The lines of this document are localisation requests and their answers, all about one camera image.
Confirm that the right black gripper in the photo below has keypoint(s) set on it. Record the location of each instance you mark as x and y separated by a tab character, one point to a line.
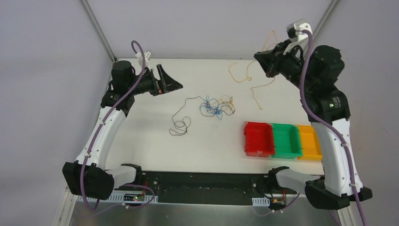
272	63

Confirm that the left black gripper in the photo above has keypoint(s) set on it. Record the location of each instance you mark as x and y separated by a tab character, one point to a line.
159	81

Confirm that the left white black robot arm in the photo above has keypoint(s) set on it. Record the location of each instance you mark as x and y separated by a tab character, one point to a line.
115	106

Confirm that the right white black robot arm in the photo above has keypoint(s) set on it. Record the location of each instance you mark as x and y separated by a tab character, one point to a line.
328	112

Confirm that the red plastic bin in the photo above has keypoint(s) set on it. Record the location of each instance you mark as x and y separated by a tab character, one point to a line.
259	139

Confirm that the green plastic bin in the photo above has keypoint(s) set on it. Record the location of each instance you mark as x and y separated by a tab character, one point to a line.
287	143

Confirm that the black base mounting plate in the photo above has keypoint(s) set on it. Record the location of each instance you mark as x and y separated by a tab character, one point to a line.
213	196

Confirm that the yellow plastic bin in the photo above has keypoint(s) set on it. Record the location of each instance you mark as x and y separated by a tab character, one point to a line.
311	150

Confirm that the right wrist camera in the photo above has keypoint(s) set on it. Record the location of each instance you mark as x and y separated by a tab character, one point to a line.
295	30

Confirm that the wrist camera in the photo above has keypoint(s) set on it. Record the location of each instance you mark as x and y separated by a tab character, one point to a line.
295	30
147	56

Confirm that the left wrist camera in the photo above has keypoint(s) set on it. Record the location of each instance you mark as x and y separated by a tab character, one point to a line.
147	56

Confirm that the aluminium frame rail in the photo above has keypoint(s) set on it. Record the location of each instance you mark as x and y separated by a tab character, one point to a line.
99	184

